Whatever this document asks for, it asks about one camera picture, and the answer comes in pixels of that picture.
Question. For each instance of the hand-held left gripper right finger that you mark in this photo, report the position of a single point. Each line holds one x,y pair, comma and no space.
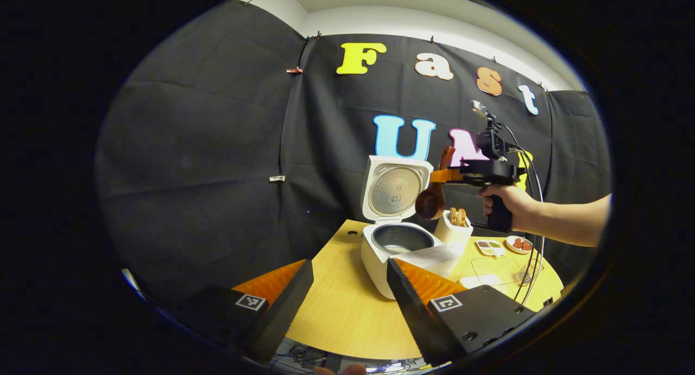
415,315

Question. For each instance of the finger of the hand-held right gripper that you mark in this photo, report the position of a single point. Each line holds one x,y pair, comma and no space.
445,175

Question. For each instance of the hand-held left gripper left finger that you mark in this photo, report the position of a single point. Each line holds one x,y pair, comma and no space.
288,315

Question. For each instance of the brown wooden spoon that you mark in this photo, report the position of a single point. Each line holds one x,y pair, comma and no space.
429,204

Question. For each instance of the white rice cooker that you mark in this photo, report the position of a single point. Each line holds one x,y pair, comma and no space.
374,255

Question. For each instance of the clear box of rice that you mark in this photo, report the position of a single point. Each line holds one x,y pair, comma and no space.
480,281

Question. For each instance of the toasted bread slice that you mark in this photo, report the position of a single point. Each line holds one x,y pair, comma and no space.
453,216
461,217

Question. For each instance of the white toaster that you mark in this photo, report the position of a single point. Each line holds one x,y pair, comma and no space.
450,235

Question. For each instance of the white round plate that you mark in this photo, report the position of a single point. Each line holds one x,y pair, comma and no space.
509,246

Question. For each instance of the white divided condiment dish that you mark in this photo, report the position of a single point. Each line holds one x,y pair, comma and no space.
490,248

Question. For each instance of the black backdrop cloth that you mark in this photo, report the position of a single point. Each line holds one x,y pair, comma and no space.
179,163

